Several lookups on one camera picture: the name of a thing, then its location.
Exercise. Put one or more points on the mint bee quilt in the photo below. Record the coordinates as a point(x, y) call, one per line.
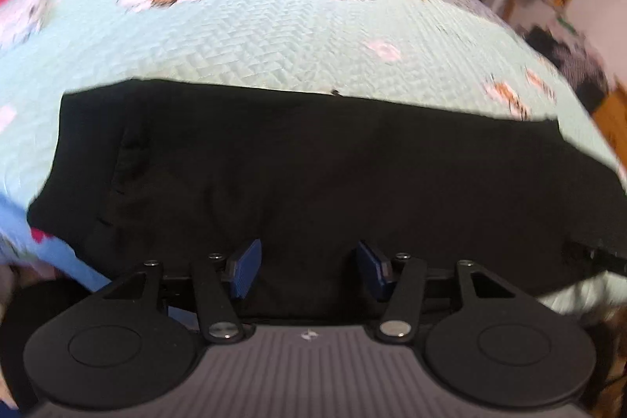
point(425, 53)

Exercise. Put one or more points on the folded dotted white cloth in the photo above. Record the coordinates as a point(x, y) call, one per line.
point(21, 20)

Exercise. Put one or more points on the black white patterned clothes pile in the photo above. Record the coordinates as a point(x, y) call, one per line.
point(579, 67)

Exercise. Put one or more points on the black garment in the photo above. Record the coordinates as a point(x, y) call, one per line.
point(174, 172)

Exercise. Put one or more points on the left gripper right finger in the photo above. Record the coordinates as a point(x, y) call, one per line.
point(399, 284)

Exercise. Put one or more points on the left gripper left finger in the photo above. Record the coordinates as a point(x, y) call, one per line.
point(218, 280)

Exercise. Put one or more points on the yellow wooden desk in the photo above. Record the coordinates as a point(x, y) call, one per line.
point(610, 118)

